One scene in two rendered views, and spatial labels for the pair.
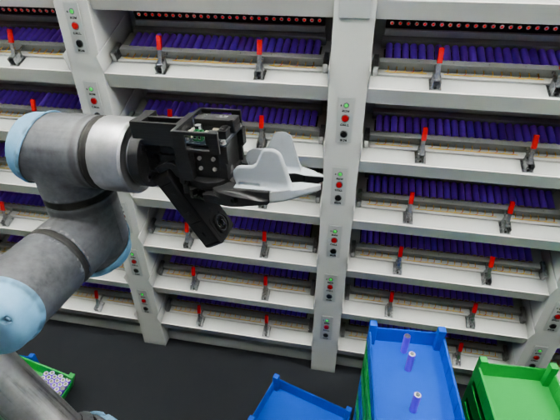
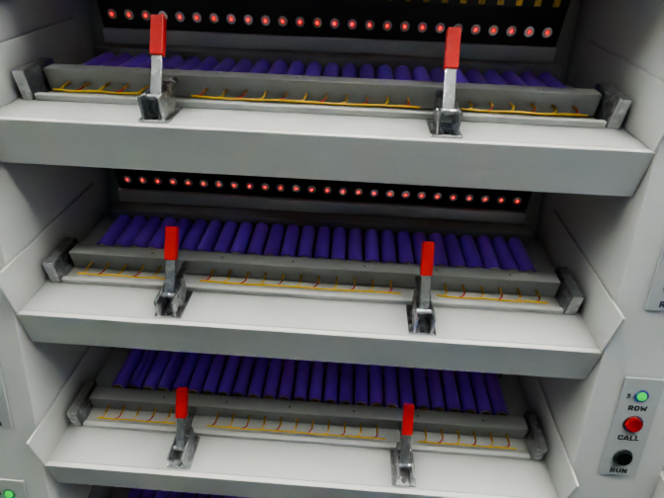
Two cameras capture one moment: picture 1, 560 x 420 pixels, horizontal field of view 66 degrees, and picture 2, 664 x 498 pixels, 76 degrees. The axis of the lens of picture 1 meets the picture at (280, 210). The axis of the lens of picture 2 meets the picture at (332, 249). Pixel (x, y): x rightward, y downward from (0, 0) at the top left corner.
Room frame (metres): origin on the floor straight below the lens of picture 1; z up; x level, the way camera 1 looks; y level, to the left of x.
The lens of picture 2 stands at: (0.72, 0.21, 0.94)
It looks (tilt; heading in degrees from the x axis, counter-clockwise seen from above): 17 degrees down; 351
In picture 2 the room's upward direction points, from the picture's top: 3 degrees clockwise
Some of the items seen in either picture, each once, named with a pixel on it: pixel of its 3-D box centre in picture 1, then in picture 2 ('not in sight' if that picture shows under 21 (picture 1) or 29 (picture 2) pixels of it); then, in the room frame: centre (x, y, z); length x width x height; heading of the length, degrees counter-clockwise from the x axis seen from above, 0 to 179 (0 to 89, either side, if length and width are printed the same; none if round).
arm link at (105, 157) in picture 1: (130, 153); not in sight; (0.47, 0.18, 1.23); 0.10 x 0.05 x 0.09; 164
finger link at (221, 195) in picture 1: (234, 188); not in sight; (0.40, 0.05, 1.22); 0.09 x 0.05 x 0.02; 71
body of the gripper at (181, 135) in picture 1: (190, 154); not in sight; (0.44, 0.10, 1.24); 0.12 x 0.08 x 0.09; 74
